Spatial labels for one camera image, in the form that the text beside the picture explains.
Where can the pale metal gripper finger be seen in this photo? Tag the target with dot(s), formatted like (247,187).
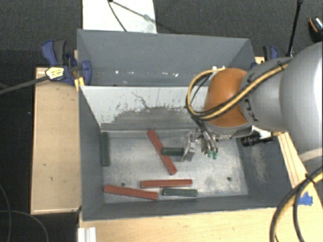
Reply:
(189,141)
(189,155)

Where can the dark green flat block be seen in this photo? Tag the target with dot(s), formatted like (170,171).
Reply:
(172,151)
(105,149)
(179,192)

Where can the red-brown flat block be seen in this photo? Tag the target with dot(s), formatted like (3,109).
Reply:
(157,145)
(130,192)
(166,183)

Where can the grey metal bin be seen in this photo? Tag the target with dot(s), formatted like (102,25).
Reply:
(141,59)

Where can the pale wood board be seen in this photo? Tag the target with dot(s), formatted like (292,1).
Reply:
(55,140)

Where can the black cylinder on white bracket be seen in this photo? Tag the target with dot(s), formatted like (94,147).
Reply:
(249,140)

